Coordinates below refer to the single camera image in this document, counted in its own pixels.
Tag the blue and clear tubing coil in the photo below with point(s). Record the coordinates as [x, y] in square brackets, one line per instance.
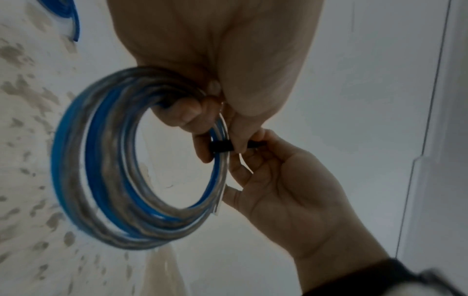
[73, 162]

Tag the person's right forearm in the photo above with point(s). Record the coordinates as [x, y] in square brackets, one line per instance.
[340, 267]

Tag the person's left hand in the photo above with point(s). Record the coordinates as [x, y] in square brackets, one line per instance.
[219, 40]

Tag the white door frame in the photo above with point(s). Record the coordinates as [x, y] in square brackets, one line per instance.
[438, 144]

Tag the person's right hand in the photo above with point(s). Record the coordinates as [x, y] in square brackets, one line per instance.
[292, 193]

